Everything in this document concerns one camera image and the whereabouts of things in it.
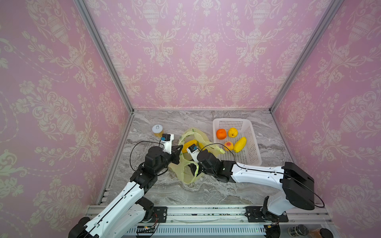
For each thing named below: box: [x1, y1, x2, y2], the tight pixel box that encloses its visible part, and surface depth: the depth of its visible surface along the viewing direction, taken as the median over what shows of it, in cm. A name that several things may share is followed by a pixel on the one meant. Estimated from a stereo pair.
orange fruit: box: [216, 128, 227, 140], surface depth 102 cm
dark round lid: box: [319, 227, 334, 238], surface depth 62 cm
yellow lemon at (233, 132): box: [228, 127, 239, 138], surface depth 102 cm
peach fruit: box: [224, 141, 234, 152], surface depth 96 cm
